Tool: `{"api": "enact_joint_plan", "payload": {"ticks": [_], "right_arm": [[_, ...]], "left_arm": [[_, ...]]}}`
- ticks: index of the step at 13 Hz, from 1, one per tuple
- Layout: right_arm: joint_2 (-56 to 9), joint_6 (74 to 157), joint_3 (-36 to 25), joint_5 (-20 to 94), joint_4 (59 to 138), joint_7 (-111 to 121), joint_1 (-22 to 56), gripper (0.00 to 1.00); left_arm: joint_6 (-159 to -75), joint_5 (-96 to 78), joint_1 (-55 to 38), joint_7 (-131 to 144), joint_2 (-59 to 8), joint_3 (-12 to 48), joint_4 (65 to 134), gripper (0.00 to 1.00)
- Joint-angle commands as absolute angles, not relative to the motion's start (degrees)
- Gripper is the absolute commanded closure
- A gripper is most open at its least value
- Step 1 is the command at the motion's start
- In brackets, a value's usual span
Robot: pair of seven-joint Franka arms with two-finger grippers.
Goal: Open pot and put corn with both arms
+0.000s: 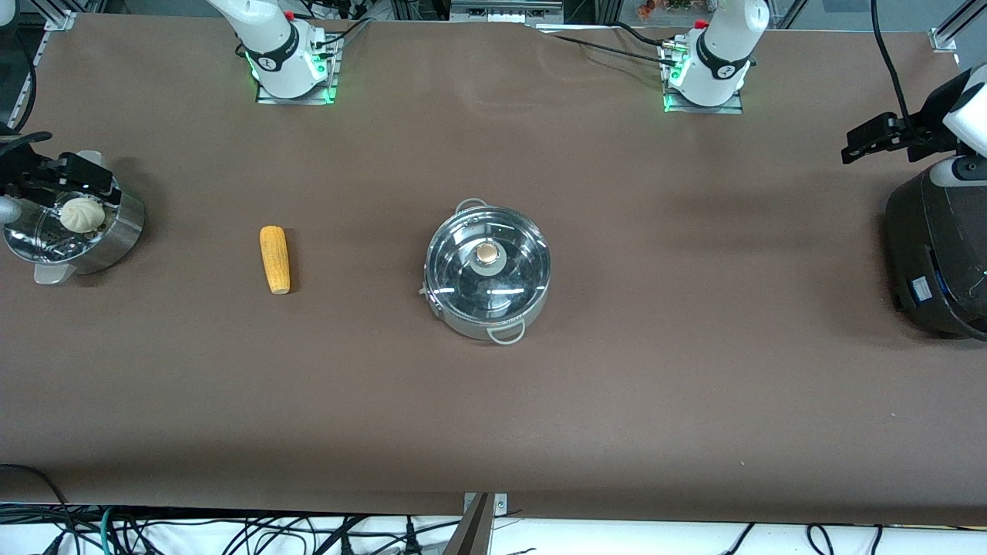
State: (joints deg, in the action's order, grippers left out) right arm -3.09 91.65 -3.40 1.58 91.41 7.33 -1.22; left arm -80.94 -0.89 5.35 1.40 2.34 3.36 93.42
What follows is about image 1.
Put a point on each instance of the white steamed bun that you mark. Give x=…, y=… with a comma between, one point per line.
x=82, y=215

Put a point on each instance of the glass lid with gold knob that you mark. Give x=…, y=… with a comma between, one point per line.
x=487, y=262

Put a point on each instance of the yellow corn cob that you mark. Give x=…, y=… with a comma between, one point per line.
x=274, y=258

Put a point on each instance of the black rice cooker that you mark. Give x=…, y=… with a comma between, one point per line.
x=941, y=247

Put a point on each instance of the aluminium frame profile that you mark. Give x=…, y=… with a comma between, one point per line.
x=952, y=27
x=60, y=17

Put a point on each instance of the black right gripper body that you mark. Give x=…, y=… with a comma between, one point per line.
x=17, y=171

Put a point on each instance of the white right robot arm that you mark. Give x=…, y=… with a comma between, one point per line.
x=277, y=46

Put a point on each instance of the steel steamer pot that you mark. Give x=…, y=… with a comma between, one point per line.
x=108, y=239

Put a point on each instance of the grey metal box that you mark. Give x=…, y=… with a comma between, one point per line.
x=505, y=11

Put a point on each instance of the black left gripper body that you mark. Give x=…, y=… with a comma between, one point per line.
x=917, y=138

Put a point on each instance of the metal table bracket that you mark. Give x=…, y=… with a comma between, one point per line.
x=500, y=505

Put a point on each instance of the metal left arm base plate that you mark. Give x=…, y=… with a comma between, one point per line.
x=736, y=108

